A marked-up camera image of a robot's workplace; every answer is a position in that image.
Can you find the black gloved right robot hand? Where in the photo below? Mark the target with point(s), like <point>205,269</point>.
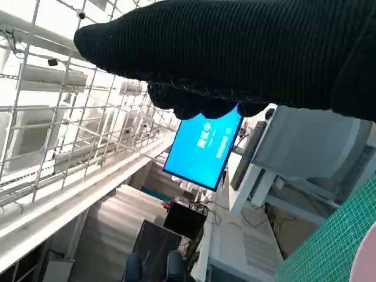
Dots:
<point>235,53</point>

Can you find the pink bowl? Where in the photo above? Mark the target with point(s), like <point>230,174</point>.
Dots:
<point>367,258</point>

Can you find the blue screen monitor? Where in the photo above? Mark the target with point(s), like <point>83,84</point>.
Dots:
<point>194,155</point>

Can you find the black equipment box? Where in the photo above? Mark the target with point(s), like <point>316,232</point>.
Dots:
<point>185,218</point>

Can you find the white perforated cabinet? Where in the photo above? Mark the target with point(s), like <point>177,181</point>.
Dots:
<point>255,243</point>

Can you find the green cutting mat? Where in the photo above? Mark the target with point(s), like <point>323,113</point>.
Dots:
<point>323,249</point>

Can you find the person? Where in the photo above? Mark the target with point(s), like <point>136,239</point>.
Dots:
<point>176,264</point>

